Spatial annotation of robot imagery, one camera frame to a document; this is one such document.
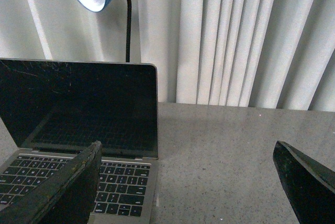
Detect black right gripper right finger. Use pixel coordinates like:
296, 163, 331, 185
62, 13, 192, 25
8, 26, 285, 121
273, 141, 334, 223

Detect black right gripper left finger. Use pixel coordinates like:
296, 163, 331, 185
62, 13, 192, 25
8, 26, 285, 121
1, 141, 102, 223

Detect silver laptop with black keyboard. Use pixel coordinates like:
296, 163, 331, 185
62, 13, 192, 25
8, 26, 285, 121
1, 59, 158, 223

